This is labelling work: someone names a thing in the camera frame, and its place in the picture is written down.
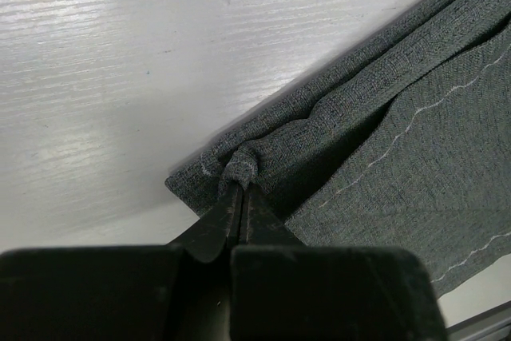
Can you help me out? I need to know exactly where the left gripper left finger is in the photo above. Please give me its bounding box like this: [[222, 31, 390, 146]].
[[1, 184, 244, 340]]

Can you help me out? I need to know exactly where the grey cloth napkin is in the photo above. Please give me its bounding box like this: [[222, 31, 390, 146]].
[[165, 0, 510, 294]]

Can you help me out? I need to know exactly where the aluminium frame rail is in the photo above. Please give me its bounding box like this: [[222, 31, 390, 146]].
[[447, 302, 510, 341]]

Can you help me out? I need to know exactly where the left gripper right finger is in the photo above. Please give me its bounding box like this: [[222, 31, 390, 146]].
[[229, 187, 446, 340]]

